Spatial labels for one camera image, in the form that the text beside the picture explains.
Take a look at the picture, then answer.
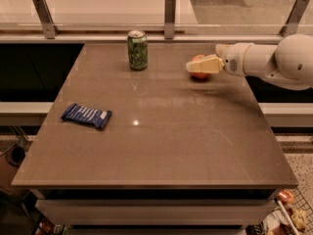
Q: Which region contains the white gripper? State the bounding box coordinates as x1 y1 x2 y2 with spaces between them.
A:
186 43 252 77

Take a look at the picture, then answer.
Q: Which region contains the red apple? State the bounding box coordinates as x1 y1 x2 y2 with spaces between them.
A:
191 54 209 79

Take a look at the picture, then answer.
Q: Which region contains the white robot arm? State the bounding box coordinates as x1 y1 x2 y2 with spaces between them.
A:
186 34 313 91

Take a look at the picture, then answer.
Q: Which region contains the blue rxbar wrapper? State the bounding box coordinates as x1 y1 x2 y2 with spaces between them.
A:
61 103 112 129

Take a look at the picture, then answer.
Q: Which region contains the green soda can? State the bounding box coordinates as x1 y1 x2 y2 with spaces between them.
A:
127 30 148 71

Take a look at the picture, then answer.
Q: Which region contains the dark round bin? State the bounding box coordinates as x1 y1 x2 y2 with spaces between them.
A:
5 146 25 167

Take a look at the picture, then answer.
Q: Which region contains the white drawer front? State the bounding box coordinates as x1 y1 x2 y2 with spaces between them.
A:
36 200 276 226

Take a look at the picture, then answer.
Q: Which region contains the middle metal rail bracket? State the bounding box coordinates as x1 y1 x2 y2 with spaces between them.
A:
164 0 176 39

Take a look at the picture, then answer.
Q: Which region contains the metal rail bracket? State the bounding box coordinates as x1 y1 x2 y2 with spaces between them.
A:
32 0 58 39
164 0 176 39
279 0 310 37

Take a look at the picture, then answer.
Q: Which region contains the right metal rail bracket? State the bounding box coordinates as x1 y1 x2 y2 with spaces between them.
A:
279 0 310 37

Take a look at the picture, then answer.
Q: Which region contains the left metal rail bracket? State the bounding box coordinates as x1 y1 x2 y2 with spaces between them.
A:
32 0 58 39

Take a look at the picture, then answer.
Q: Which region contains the wire basket with snacks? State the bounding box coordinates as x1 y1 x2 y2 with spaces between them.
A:
261 189 313 235

